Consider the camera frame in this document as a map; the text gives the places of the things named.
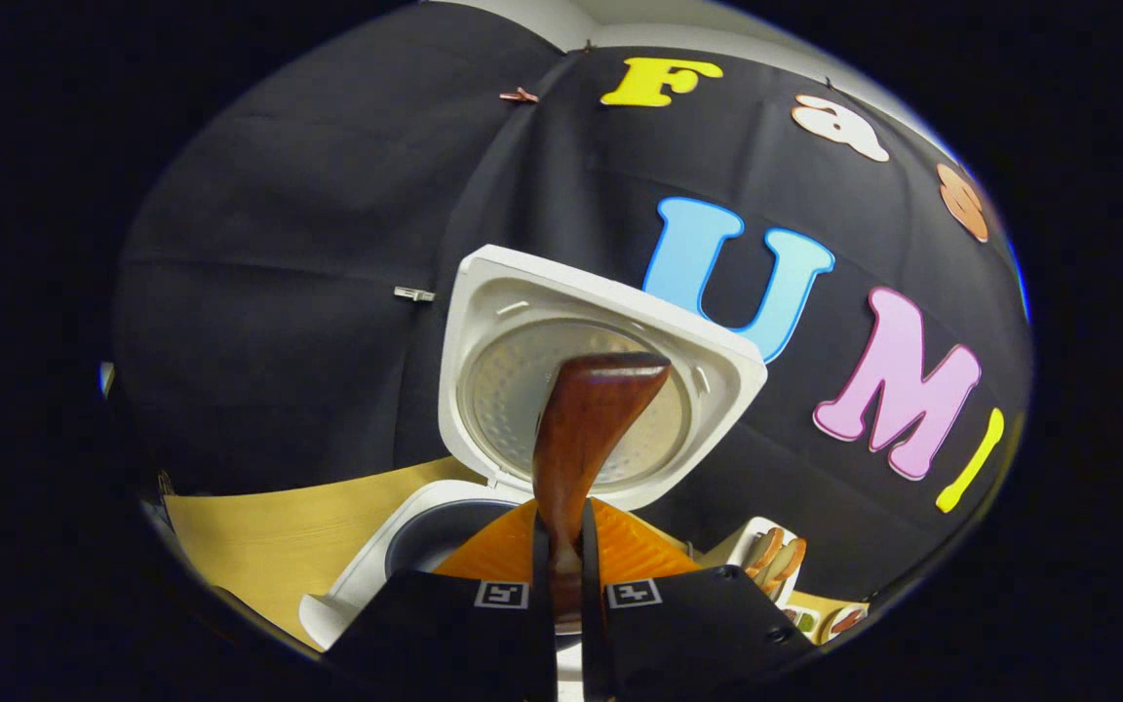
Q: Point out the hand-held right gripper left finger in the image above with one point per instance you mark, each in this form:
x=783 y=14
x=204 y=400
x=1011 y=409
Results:
x=445 y=634

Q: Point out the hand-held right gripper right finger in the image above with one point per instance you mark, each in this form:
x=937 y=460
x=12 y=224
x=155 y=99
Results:
x=688 y=634

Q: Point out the wooden spoon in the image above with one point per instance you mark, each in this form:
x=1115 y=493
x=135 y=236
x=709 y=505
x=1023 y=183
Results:
x=586 y=429

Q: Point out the white rice cooker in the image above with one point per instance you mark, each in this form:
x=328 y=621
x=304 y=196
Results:
x=522 y=292

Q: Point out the white toaster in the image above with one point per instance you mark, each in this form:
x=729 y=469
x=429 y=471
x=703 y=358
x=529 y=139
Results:
x=739 y=544

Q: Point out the toasted bread slice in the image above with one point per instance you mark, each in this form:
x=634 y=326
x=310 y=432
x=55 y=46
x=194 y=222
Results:
x=766 y=551
x=788 y=565

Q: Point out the round white plate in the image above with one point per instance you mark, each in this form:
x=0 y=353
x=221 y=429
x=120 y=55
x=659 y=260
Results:
x=827 y=629

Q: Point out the red meat slice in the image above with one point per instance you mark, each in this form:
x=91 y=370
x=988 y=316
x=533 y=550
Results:
x=846 y=620

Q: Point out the white clip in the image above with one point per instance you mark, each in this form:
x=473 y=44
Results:
x=414 y=293

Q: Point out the pink clip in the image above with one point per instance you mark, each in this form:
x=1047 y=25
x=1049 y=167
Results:
x=520 y=96

